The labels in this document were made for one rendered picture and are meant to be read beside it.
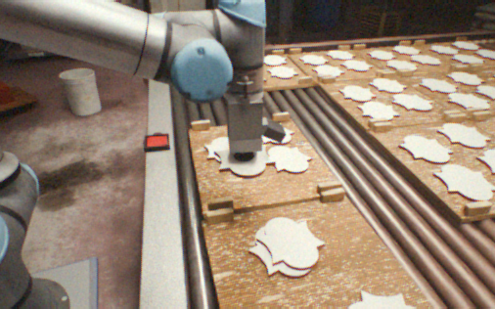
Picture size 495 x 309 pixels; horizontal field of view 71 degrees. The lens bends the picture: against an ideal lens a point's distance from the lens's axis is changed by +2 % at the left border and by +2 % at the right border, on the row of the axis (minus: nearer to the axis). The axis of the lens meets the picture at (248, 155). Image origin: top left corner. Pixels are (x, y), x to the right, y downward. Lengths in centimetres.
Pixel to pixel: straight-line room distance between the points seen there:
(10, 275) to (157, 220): 31
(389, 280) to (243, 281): 27
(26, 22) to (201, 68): 18
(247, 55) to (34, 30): 31
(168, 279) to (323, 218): 35
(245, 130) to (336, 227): 30
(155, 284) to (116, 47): 45
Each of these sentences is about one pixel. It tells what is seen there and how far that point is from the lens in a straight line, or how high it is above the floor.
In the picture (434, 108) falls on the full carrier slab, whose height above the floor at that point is 94.
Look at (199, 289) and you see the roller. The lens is 69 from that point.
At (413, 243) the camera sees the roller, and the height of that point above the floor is 92.
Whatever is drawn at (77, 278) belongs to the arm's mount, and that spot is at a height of 89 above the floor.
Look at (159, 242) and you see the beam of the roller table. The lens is 78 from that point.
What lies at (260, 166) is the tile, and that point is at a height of 108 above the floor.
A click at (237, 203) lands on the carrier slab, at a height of 94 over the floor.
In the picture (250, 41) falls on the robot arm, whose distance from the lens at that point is 58.
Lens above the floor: 147
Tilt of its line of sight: 33 degrees down
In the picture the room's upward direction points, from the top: straight up
